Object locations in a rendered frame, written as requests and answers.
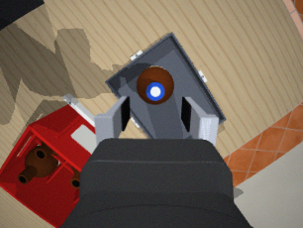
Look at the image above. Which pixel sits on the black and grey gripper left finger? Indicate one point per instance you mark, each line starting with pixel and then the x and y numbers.
pixel 114 121

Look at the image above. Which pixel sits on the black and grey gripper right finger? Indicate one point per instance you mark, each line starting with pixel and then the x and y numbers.
pixel 196 121

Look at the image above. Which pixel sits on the red bottle crate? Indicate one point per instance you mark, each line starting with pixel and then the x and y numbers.
pixel 70 136

